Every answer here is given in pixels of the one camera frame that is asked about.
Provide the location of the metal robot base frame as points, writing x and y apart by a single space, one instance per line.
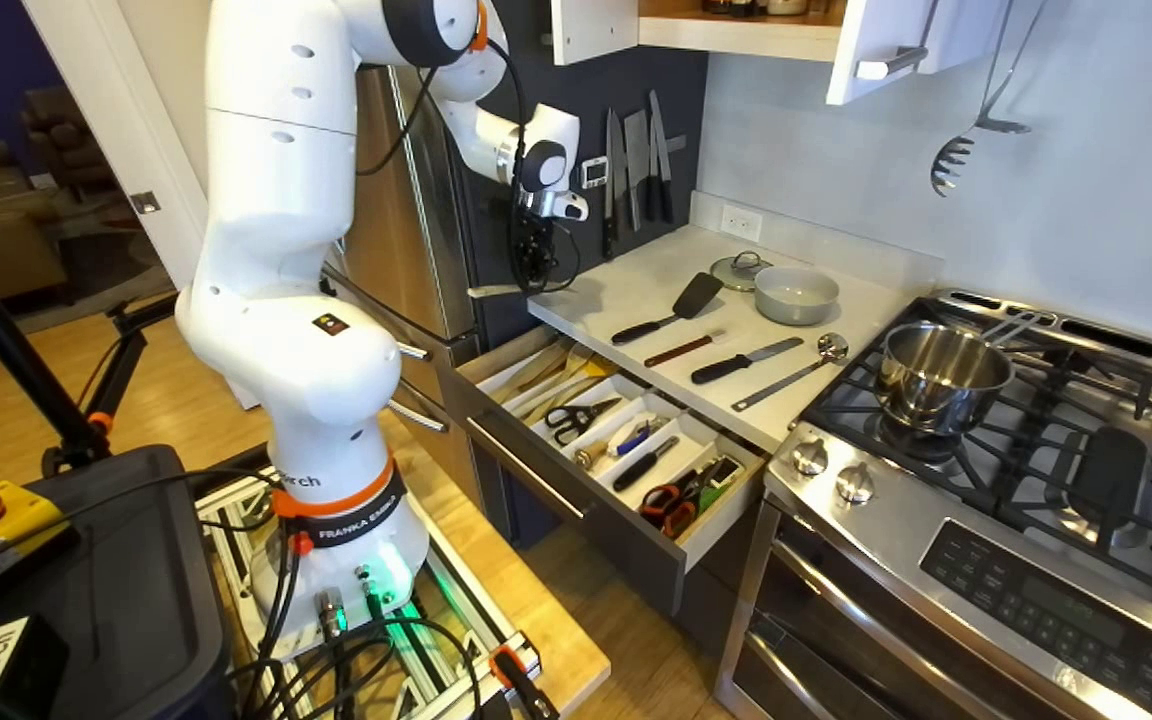
438 641

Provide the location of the white wall outlet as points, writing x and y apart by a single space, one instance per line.
743 220

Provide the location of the green plastic tool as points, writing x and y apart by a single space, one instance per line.
717 477

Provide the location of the black kitchen scissors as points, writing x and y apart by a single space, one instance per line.
584 418

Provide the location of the white plastic drawer organiser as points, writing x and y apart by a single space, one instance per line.
620 404

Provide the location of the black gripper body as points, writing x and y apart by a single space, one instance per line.
540 240

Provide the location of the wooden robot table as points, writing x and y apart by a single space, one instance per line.
521 600

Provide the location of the black camera tripod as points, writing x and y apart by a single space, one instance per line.
18 355

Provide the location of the black plastic spatula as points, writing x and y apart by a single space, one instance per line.
699 297

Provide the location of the white wall cabinet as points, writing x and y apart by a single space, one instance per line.
898 43

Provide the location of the black plastic bin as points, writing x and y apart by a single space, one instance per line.
121 584

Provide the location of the blue white can opener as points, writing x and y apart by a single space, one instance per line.
637 436

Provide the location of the stainless steel pot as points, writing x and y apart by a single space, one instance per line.
936 374

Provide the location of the stainless gas stove range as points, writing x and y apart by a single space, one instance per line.
1001 575

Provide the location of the steel pot lid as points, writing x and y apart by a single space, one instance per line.
743 269

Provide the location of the grey wooden kitchen drawer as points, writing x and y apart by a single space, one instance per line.
579 514

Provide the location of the black oval burner cap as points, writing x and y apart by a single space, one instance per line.
1107 477

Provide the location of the stainless steel fridge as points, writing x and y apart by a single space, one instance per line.
400 255

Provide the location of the silver stove knob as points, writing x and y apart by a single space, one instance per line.
853 485
809 456

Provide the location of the grey ceramic bowl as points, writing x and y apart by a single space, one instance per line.
796 303

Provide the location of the long steel ladle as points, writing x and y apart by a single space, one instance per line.
832 347

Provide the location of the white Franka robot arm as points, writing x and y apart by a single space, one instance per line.
280 200

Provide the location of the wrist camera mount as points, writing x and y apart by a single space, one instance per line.
561 206

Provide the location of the white door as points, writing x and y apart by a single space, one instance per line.
121 105

